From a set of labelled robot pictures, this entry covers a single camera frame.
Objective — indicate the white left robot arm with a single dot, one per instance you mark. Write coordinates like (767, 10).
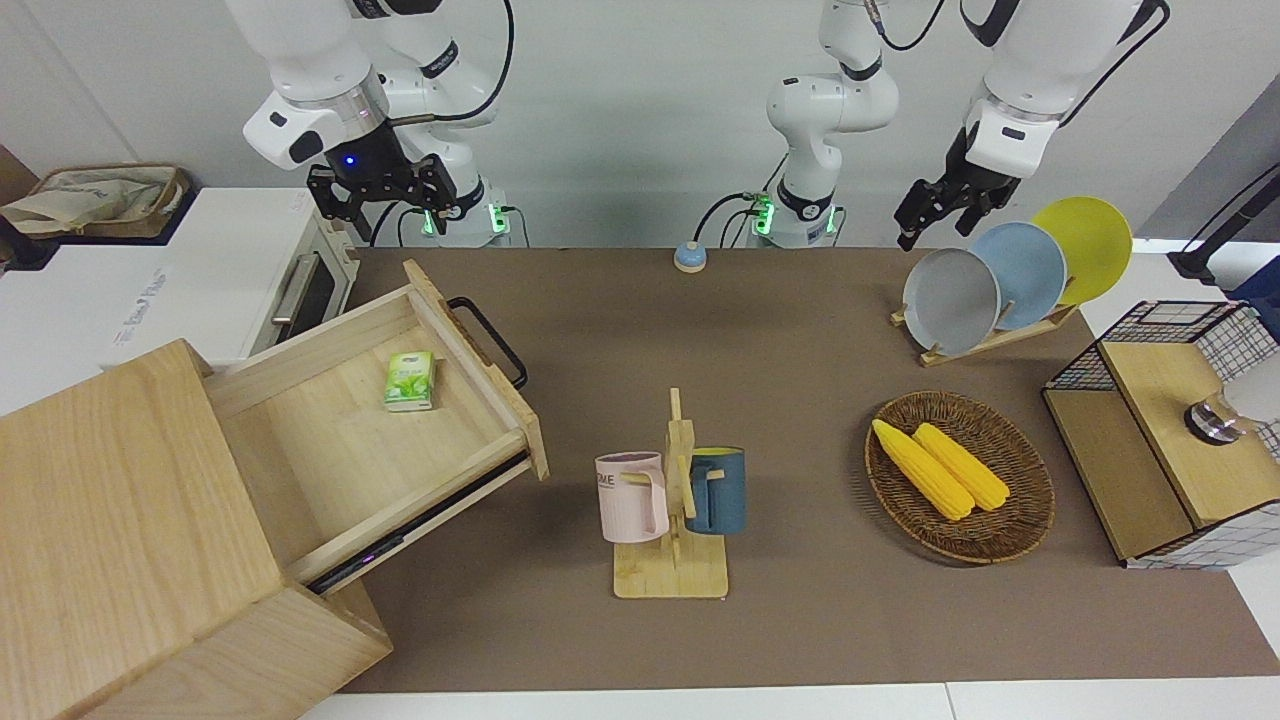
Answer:
(1040, 60)

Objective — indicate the teal mug with yellow inside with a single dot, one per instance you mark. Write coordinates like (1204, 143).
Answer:
(720, 495)

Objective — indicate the light wooden drawer cabinet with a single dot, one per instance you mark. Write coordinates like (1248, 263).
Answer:
(120, 540)

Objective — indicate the small blue dome bell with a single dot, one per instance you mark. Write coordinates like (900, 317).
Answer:
(690, 258)

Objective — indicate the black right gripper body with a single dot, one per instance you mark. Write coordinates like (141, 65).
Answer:
(375, 165)

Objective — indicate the green tissue pack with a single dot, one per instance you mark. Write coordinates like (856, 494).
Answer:
(410, 382)

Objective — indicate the brown box with beige bag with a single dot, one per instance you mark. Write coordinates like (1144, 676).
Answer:
(90, 200)

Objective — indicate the wooden plate rack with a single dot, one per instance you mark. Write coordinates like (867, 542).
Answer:
(1000, 338)

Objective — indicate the grey plate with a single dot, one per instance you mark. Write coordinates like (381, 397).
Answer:
(945, 300)

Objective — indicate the yellow plate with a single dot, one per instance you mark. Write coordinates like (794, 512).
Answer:
(1090, 240)

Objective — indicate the wooden mug tree stand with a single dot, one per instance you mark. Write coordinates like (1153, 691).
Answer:
(670, 570)

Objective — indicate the brown wicker basket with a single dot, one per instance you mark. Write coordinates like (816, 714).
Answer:
(1010, 530)

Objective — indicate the white toaster oven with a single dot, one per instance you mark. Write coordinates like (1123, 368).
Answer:
(150, 290)

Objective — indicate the black metal stand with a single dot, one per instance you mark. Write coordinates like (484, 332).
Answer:
(1225, 230)

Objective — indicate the white cylinder bottle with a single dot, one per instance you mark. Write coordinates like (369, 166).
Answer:
(1250, 395)

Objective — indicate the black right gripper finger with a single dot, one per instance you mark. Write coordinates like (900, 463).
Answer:
(328, 192)
(440, 185)

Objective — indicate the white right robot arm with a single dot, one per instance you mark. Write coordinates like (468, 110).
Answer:
(300, 60)

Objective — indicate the yellow corn cob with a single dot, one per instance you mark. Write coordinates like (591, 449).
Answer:
(965, 468)
(920, 470)

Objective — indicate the brown table mat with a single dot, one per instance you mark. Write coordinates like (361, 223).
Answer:
(800, 620)

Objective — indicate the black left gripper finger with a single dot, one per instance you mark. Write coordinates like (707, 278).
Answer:
(915, 215)
(972, 210)

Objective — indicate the light blue plate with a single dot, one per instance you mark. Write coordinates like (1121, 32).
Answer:
(1025, 265)

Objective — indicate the pink mug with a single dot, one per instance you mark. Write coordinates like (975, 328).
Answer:
(630, 500)

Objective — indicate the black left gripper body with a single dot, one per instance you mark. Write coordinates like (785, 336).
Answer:
(965, 170)

